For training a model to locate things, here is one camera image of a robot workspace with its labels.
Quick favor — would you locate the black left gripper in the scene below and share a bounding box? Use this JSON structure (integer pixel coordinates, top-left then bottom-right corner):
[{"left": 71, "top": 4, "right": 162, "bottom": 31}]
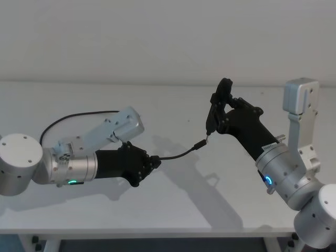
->
[{"left": 95, "top": 141, "right": 162, "bottom": 188}]

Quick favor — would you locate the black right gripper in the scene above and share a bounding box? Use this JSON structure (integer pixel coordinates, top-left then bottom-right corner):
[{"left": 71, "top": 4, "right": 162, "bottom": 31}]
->
[{"left": 205, "top": 78, "right": 280, "bottom": 162}]

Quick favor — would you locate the black cable with silver plug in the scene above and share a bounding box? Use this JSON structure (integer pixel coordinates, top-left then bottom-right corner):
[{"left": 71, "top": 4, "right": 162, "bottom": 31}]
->
[{"left": 157, "top": 134, "right": 211, "bottom": 161}]

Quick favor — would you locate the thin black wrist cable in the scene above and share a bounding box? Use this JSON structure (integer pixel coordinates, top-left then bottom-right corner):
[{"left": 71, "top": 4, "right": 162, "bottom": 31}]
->
[{"left": 40, "top": 110, "right": 121, "bottom": 145}]

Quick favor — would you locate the white table frame leg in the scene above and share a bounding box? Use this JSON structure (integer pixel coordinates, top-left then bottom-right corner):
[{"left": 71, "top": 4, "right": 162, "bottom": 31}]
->
[
  {"left": 18, "top": 233, "right": 62, "bottom": 252},
  {"left": 272, "top": 233, "right": 299, "bottom": 252}
]

